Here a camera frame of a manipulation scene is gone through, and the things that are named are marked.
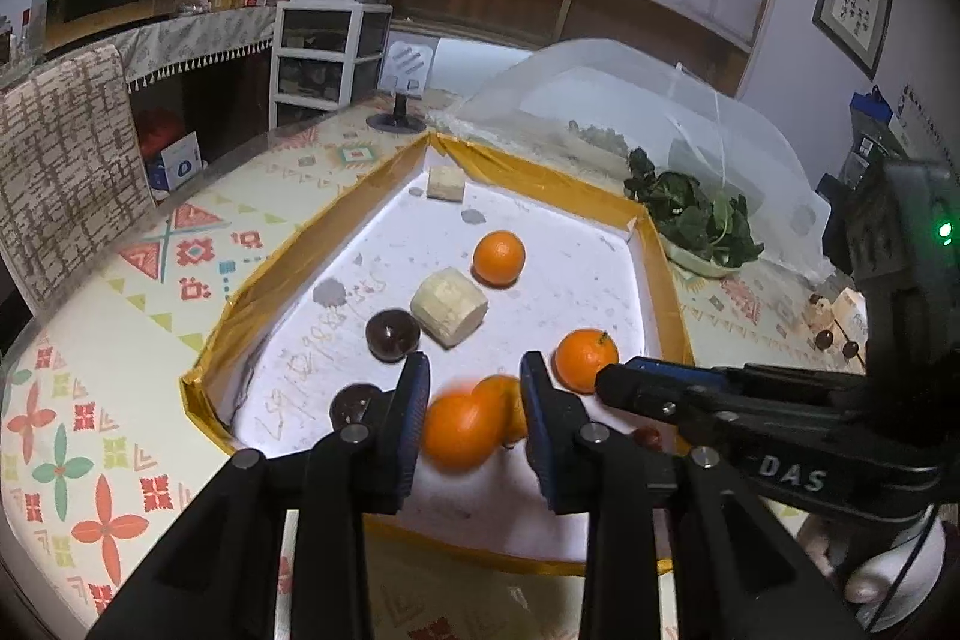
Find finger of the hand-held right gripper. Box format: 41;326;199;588
626;355;872;399
596;364;940;519

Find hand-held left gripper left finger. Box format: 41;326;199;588
86;353;433;640

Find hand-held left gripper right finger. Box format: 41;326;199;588
520;351;863;640

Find orange mandarin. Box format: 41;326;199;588
472;374;530;446
553;329;620;395
472;230;527;289
422;389;511;472

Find yellow-edged white box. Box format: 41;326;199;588
180;130;695;579

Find person's right hand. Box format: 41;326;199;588
796;511;947;611

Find peach white tissue pack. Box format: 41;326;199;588
834;286;871;342

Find pale green plate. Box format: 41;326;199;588
660;227;740;278

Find dark leafy greens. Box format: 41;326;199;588
624;149;764;266

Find white mesh food cover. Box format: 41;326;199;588
448;38;831;270

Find blue white carton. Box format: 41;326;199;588
146;131;204;192

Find black stand white card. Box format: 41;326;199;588
366;38;438;133

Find white plastic drawer unit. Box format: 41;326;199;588
271;1;394;113

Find red bag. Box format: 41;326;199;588
133;106;190;159

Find patterned chair back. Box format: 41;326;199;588
0;44;160;313

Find fringed sideboard cloth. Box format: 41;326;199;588
0;5;280;94

